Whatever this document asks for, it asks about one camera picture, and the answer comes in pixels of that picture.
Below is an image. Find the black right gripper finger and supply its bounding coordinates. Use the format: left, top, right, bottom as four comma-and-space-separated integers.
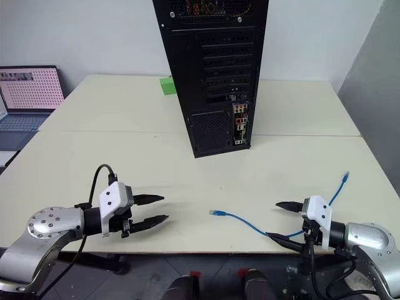
275, 201, 304, 214
266, 232, 306, 254

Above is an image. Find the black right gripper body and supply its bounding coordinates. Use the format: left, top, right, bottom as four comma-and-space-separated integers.
301, 217, 323, 251

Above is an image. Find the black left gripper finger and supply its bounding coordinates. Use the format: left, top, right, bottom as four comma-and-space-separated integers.
133, 194, 165, 206
129, 214, 170, 235

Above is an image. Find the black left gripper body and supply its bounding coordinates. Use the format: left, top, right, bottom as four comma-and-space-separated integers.
107, 208, 134, 239

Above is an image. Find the dark rounded shape red top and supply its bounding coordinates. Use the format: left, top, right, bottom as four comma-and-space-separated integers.
238, 267, 276, 300
161, 271, 201, 300

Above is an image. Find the green block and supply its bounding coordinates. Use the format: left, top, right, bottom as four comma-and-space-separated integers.
159, 77, 176, 96

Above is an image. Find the grey partition panel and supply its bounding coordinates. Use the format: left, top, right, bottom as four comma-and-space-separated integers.
337, 0, 400, 201

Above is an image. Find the black computer tower case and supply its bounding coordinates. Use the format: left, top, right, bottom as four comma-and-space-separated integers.
152, 0, 270, 159

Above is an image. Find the open laptop with pink screen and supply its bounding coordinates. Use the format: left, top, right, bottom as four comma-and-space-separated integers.
0, 65, 66, 151

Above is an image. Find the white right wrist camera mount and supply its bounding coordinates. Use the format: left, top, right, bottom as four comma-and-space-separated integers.
302, 195, 334, 251

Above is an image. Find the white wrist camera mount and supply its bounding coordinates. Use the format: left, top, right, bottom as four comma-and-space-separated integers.
99, 181, 135, 239
302, 195, 334, 251

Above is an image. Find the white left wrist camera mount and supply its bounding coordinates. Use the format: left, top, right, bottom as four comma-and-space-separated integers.
99, 181, 135, 239

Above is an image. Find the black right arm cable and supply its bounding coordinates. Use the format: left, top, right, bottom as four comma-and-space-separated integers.
307, 237, 379, 300

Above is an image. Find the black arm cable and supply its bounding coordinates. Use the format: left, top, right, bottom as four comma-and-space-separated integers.
37, 164, 118, 299
307, 237, 379, 300

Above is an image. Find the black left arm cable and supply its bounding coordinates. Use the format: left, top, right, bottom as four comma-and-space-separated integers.
37, 164, 118, 299

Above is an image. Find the blue ethernet cable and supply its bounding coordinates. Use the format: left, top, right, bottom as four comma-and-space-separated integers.
209, 171, 351, 240

